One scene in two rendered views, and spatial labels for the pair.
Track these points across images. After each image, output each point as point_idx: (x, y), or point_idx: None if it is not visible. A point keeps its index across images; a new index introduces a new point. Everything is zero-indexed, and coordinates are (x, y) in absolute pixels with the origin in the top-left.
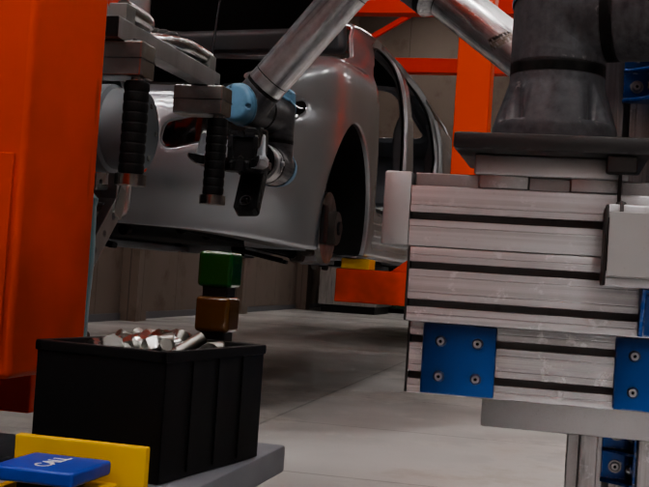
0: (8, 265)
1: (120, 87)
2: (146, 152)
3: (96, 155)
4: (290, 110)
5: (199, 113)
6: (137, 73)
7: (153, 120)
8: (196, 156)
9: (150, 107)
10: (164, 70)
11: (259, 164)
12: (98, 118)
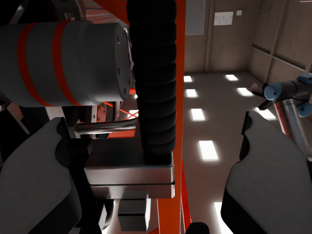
0: None
1: (102, 101)
2: (119, 45)
3: (185, 3)
4: None
5: (137, 137)
6: None
7: (122, 81)
8: (68, 131)
9: (125, 88)
10: (138, 120)
11: (256, 112)
12: (185, 16)
